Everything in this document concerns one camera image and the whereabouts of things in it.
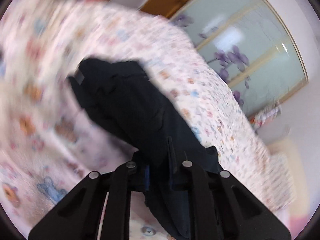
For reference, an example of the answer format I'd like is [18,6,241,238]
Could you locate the black pants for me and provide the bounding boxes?
[68,58,221,239]

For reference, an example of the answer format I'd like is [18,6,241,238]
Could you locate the floral bed sheet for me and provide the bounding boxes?
[1,0,295,237]

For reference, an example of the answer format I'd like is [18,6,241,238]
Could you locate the beige headboard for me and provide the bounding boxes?
[267,137,306,181]

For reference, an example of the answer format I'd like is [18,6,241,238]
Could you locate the clear toy container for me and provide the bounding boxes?
[249,102,281,131]

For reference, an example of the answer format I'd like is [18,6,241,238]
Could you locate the glass sliding wardrobe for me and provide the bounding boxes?
[142,0,308,116]

